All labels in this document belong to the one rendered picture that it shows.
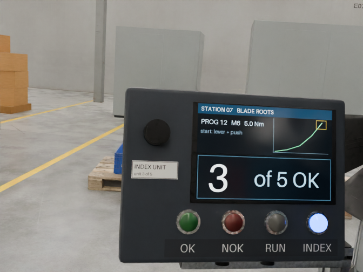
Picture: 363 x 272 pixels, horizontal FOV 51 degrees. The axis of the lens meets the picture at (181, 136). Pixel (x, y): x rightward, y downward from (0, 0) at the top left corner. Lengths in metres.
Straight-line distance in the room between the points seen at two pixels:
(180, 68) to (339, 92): 3.23
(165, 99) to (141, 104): 0.03
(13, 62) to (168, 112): 8.24
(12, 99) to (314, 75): 5.93
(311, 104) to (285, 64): 6.04
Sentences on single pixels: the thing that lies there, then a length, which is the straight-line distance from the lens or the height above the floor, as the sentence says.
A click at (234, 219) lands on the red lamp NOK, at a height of 1.12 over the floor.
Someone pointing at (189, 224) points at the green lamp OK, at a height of 1.12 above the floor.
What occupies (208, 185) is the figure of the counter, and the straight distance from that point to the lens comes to 0.42.
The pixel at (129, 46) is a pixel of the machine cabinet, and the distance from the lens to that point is 8.32.
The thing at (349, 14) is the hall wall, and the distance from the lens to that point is 13.67.
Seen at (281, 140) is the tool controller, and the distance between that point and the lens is 0.45.
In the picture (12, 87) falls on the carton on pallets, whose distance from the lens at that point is 8.68.
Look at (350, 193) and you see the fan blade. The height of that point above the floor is 0.98.
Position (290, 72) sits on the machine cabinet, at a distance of 6.51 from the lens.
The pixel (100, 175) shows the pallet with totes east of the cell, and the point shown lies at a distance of 3.84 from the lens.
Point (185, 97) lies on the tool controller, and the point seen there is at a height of 1.25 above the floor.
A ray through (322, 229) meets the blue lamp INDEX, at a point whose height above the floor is 1.11.
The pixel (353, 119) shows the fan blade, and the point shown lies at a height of 1.15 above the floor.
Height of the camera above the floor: 1.28
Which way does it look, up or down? 11 degrees down
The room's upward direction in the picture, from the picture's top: 4 degrees clockwise
